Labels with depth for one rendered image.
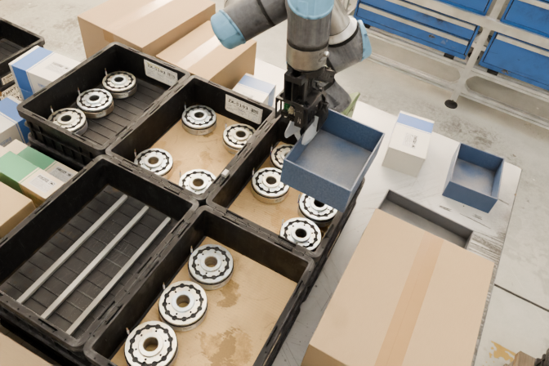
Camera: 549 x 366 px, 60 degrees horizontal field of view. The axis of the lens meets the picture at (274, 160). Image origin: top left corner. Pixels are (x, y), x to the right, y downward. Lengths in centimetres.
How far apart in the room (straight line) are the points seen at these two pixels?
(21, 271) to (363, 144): 82
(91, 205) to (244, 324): 50
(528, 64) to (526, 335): 146
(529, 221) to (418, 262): 163
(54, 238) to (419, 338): 85
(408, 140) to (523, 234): 120
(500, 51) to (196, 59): 187
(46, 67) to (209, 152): 60
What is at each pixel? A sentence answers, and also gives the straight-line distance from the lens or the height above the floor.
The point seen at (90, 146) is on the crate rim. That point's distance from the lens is 128.
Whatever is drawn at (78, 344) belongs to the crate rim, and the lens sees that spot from 99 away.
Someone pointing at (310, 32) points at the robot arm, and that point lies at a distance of 82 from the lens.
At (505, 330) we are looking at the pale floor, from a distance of 231.
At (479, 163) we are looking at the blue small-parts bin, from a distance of 176.
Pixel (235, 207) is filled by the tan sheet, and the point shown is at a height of 83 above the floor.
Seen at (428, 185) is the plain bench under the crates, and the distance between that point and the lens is 162.
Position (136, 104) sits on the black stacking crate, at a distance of 154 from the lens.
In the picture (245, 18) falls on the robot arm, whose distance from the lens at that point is 91.
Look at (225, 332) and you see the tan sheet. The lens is 107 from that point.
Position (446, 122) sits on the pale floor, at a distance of 307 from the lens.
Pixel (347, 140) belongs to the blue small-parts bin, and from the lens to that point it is 111.
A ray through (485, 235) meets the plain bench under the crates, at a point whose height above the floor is 70.
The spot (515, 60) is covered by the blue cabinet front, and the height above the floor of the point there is 42.
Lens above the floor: 182
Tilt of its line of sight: 46 degrees down
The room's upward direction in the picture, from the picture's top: 8 degrees clockwise
